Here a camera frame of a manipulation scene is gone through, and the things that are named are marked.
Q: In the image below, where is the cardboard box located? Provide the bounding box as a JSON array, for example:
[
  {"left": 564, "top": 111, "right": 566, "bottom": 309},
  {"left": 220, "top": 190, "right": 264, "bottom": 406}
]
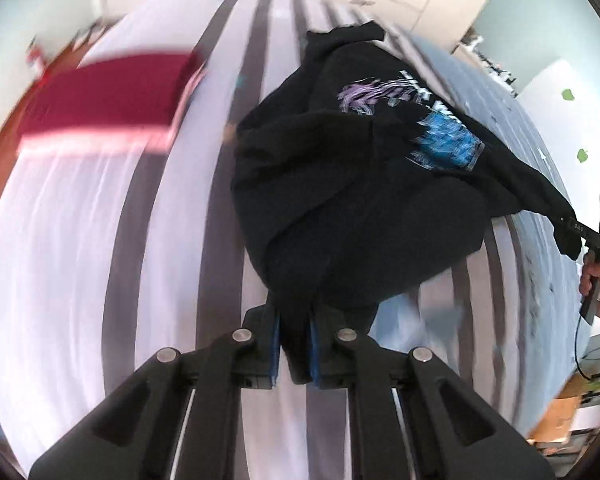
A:
[{"left": 528, "top": 396, "right": 581, "bottom": 443}]

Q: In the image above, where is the striped grey white bedsheet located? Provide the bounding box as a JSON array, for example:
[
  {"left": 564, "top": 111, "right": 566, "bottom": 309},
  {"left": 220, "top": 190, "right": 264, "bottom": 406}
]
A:
[{"left": 0, "top": 0, "right": 590, "bottom": 470}]

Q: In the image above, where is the black printed hoodie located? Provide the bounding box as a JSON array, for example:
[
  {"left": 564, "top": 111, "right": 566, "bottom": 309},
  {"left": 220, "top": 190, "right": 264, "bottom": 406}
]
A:
[{"left": 232, "top": 22, "right": 582, "bottom": 384}]

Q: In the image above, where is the pink folded garment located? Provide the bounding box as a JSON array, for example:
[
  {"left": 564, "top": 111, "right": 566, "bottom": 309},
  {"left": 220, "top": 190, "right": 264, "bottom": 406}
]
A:
[{"left": 17, "top": 70, "right": 204, "bottom": 158}]

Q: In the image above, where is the dark red folded garment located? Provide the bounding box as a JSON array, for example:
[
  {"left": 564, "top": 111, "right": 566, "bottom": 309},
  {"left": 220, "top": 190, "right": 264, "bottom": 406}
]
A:
[{"left": 19, "top": 51, "right": 206, "bottom": 136}]

